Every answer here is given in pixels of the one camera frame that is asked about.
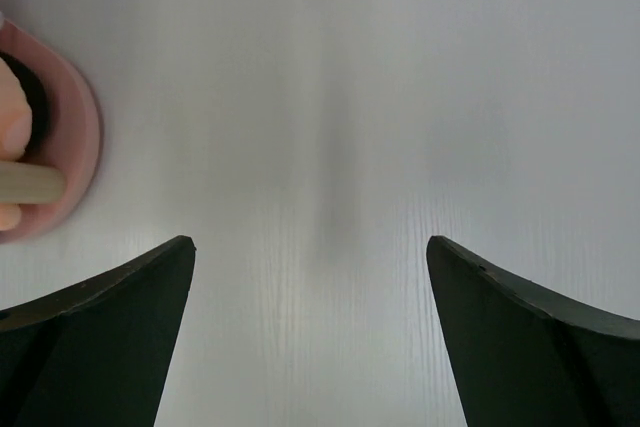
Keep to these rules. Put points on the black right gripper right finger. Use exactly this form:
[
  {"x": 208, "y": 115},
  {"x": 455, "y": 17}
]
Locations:
[{"x": 524, "y": 355}]

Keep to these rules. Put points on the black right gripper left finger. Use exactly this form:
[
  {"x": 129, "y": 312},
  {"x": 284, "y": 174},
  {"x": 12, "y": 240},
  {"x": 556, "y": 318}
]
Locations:
[{"x": 97, "y": 353}]

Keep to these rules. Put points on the peach-faced plush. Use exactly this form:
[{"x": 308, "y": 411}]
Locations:
[{"x": 24, "y": 123}]

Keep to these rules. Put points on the pink three-tier shelf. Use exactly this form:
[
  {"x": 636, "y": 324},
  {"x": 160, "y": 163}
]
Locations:
[{"x": 73, "y": 138}]

